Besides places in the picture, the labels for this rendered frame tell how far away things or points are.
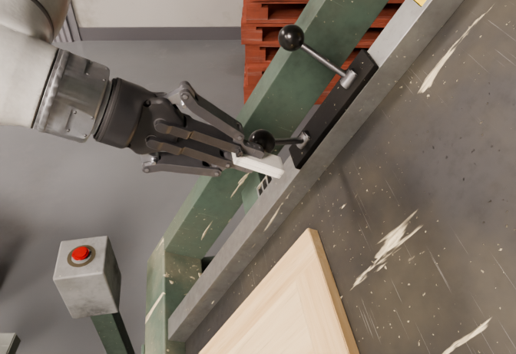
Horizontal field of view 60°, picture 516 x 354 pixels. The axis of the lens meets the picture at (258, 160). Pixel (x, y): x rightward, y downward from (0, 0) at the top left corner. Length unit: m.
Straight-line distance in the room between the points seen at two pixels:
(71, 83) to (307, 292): 0.41
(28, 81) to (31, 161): 2.67
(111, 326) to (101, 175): 1.58
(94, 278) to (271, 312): 0.56
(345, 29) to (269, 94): 0.19
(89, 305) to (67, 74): 0.87
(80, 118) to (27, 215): 2.31
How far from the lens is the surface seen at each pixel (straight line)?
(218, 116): 0.53
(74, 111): 0.48
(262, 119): 0.94
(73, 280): 1.20
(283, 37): 0.66
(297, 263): 0.70
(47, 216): 2.74
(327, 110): 0.69
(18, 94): 0.48
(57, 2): 0.59
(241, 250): 0.83
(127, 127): 0.50
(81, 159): 3.04
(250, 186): 1.02
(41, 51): 0.50
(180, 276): 1.18
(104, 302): 1.27
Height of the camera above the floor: 1.83
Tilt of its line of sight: 41 degrees down
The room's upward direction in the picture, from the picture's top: straight up
